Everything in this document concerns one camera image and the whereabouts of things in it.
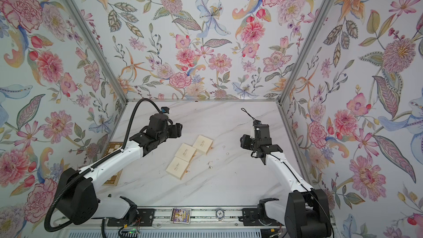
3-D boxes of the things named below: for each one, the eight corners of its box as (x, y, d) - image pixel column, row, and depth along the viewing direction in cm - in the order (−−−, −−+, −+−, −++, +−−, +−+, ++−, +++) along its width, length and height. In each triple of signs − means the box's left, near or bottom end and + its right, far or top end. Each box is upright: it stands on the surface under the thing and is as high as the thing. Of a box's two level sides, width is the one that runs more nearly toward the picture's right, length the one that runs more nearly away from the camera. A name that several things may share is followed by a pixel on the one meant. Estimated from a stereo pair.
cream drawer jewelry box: (166, 172, 89) (165, 170, 87) (176, 158, 94) (175, 155, 92) (181, 180, 86) (180, 178, 84) (190, 164, 92) (190, 162, 90)
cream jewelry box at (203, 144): (192, 148, 98) (192, 146, 96) (199, 136, 103) (199, 134, 101) (207, 155, 95) (207, 153, 93) (214, 142, 101) (214, 140, 99)
